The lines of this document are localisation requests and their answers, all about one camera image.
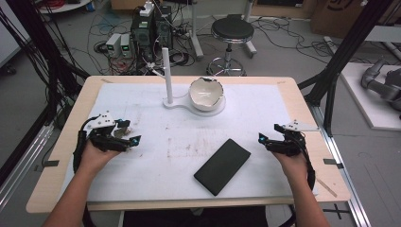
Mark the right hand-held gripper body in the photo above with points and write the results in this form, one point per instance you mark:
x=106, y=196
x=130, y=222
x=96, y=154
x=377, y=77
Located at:
x=291, y=143

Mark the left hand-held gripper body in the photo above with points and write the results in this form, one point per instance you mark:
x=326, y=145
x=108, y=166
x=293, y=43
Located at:
x=102, y=138

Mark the person's left hand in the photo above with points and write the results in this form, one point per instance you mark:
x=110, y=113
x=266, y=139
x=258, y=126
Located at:
x=94, y=159

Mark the person's right hand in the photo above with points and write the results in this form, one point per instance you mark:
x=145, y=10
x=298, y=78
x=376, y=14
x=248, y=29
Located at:
x=294, y=167

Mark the black tape piece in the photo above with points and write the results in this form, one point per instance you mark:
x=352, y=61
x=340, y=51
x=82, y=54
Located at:
x=332, y=162
x=50, y=163

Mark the white table mat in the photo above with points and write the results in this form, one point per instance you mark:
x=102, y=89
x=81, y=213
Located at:
x=164, y=176

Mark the black flat rectangular case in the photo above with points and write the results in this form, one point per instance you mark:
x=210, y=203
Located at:
x=222, y=167

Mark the white stand with pole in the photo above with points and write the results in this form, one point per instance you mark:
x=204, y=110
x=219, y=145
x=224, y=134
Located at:
x=168, y=78

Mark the white eggshell-shaped bowl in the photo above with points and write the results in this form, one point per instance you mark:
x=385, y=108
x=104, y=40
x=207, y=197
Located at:
x=205, y=94

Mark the grey bench power supply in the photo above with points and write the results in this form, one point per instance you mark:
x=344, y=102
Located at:
x=126, y=45
x=113, y=44

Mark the white floor board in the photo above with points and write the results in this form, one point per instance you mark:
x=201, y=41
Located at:
x=369, y=113

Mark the black computer tower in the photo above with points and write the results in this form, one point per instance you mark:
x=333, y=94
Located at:
x=164, y=26
x=142, y=38

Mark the white metal table leg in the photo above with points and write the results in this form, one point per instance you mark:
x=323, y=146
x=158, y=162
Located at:
x=196, y=34
x=249, y=38

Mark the person's dark clothing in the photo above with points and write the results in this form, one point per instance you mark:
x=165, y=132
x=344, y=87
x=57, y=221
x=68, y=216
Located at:
x=195, y=219

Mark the black round stool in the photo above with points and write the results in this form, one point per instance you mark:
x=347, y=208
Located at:
x=232, y=30

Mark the white power strip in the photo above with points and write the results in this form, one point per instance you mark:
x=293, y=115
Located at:
x=146, y=8

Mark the cardboard box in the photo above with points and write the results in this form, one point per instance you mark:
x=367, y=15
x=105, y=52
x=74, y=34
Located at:
x=334, y=15

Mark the white round table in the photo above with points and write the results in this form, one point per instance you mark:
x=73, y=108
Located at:
x=63, y=6

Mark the aluminium rail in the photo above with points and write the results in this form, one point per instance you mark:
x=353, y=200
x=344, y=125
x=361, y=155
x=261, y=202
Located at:
x=25, y=157
x=343, y=176

